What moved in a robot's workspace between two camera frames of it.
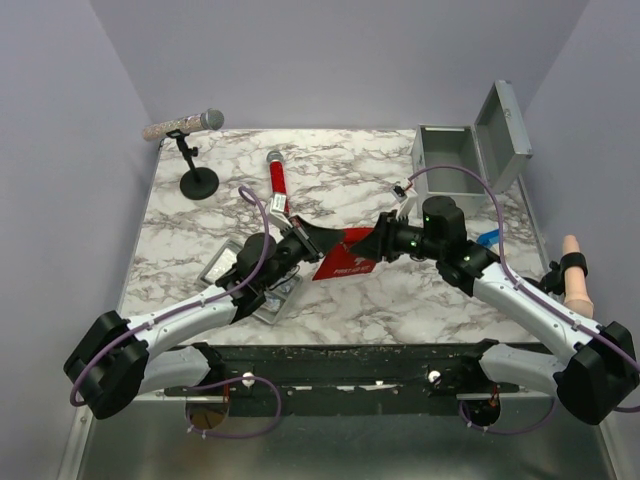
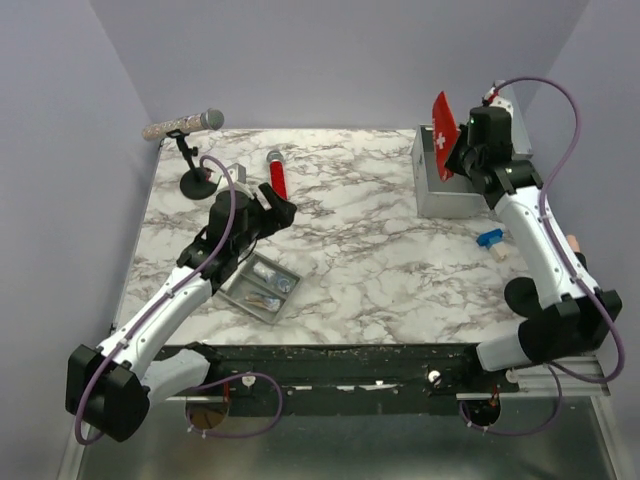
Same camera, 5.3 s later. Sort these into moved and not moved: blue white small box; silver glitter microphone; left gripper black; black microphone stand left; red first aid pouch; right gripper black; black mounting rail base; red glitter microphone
Moved: right gripper black; left gripper black; red first aid pouch
Not moved: blue white small box; silver glitter microphone; red glitter microphone; black mounting rail base; black microphone stand left
